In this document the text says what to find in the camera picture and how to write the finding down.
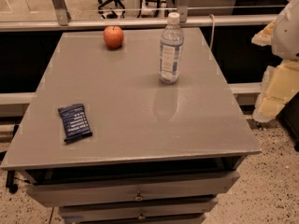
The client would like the red apple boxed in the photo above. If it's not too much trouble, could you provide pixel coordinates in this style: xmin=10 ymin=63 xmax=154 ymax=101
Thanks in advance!
xmin=103 ymin=26 xmax=124 ymax=49

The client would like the clear plastic water bottle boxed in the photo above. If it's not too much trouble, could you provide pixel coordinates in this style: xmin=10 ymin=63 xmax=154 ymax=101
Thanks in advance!
xmin=159 ymin=12 xmax=184 ymax=84

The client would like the black office chair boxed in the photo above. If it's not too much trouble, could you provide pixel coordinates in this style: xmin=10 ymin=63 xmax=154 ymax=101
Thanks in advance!
xmin=97 ymin=0 xmax=125 ymax=19

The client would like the metal railing frame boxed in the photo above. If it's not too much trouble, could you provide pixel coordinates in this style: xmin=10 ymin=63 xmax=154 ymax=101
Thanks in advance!
xmin=0 ymin=0 xmax=290 ymax=32

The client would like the grey drawer cabinet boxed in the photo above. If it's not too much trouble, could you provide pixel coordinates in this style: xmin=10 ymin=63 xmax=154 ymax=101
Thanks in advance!
xmin=2 ymin=28 xmax=259 ymax=224

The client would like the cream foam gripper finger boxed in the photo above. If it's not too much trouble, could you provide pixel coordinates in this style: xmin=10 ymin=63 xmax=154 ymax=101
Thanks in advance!
xmin=252 ymin=60 xmax=299 ymax=122
xmin=251 ymin=21 xmax=275 ymax=47

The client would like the drawer with knob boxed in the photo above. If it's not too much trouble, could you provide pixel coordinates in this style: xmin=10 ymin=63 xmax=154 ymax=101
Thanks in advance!
xmin=59 ymin=198 xmax=218 ymax=222
xmin=27 ymin=171 xmax=240 ymax=207

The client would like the white hanging cable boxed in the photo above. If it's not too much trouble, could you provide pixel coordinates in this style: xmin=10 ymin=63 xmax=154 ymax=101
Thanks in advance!
xmin=208 ymin=13 xmax=217 ymax=51

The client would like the blue rxbar blueberry wrapper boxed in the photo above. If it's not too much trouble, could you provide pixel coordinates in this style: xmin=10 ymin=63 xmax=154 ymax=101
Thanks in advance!
xmin=58 ymin=104 xmax=93 ymax=143

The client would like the top drawer with knob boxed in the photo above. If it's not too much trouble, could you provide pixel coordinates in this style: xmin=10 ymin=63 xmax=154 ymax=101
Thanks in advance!
xmin=27 ymin=171 xmax=240 ymax=207

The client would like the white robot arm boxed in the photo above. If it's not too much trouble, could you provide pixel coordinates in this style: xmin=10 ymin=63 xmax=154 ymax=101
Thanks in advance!
xmin=251 ymin=0 xmax=299 ymax=122

